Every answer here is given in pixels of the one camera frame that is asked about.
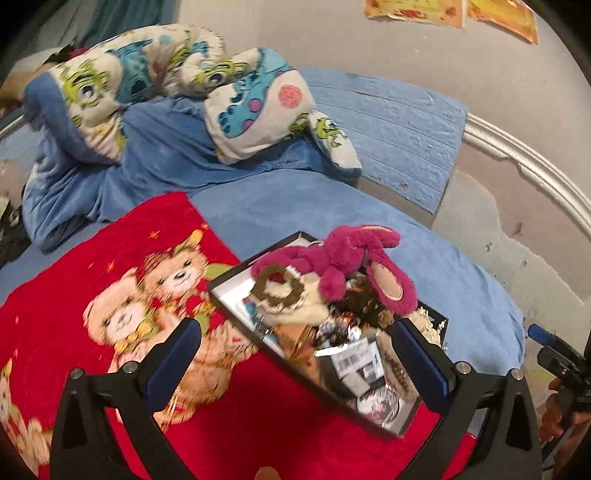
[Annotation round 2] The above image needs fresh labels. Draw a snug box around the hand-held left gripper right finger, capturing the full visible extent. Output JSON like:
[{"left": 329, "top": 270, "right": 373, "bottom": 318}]
[{"left": 392, "top": 318, "right": 542, "bottom": 480}]

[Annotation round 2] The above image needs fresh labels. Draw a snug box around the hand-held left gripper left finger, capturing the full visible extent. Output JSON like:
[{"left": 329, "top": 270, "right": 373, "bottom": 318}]
[{"left": 50, "top": 318, "right": 202, "bottom": 480}]

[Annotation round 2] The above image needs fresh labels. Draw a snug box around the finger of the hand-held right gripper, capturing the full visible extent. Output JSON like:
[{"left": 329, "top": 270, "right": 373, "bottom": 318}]
[
  {"left": 538, "top": 347, "right": 577, "bottom": 385},
  {"left": 527, "top": 323, "right": 583, "bottom": 358}
]

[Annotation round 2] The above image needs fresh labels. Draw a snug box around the black storage box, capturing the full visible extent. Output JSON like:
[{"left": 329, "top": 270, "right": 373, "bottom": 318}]
[{"left": 207, "top": 231, "right": 450, "bottom": 439}]

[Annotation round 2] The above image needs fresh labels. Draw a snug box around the brown lace scrunchie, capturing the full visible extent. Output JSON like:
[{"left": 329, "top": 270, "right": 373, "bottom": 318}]
[{"left": 252, "top": 270, "right": 305, "bottom": 315}]

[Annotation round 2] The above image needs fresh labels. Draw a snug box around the magenta plush toy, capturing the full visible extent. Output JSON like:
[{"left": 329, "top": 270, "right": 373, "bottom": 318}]
[{"left": 252, "top": 224, "right": 419, "bottom": 317}]

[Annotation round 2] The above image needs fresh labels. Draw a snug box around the person's right hand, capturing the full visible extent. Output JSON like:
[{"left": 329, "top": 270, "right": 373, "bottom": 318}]
[{"left": 540, "top": 378, "right": 578, "bottom": 462}]

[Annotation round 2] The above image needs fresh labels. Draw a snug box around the cream lace cloth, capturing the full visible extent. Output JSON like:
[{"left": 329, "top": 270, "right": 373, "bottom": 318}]
[{"left": 411, "top": 307, "right": 446, "bottom": 346}]

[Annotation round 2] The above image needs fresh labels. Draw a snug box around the barcode labelled packet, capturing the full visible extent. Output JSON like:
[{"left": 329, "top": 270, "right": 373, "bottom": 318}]
[{"left": 318, "top": 337, "right": 385, "bottom": 385}]

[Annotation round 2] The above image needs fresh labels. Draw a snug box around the brown plush monkey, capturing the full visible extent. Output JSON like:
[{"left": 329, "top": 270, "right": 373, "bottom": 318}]
[{"left": 342, "top": 286, "right": 398, "bottom": 329}]

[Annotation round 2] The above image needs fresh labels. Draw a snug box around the blue bed sheet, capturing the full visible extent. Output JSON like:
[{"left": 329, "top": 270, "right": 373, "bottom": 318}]
[{"left": 0, "top": 115, "right": 525, "bottom": 374}]

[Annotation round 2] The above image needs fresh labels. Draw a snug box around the cream plush toy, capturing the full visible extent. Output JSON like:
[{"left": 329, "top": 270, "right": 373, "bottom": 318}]
[{"left": 265, "top": 272, "right": 329, "bottom": 325}]

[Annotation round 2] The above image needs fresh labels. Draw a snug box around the red bear print blanket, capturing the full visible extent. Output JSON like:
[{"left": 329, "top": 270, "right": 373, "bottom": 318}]
[{"left": 0, "top": 191, "right": 476, "bottom": 480}]

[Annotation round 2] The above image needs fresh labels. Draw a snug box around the blue fleece blanket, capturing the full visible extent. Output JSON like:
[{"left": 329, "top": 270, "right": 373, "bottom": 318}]
[{"left": 21, "top": 97, "right": 361, "bottom": 252}]

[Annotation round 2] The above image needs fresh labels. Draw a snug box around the dark garment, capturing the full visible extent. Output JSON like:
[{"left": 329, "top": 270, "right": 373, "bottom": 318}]
[{"left": 0, "top": 198, "right": 29, "bottom": 269}]

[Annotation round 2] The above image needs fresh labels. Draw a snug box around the cartoon monster print duvet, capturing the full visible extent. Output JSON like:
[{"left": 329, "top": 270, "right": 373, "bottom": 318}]
[{"left": 23, "top": 25, "right": 363, "bottom": 176}]

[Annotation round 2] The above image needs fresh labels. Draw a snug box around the teal curtain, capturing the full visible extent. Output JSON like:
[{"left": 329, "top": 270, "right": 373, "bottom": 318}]
[{"left": 78, "top": 0, "right": 185, "bottom": 51}]

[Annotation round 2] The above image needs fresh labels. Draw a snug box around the blue foam wall panel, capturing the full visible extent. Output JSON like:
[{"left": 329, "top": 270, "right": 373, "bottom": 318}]
[{"left": 302, "top": 69, "right": 469, "bottom": 215}]

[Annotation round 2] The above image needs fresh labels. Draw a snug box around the red yellow wall poster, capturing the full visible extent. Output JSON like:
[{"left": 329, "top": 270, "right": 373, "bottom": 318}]
[{"left": 365, "top": 0, "right": 465, "bottom": 29}]

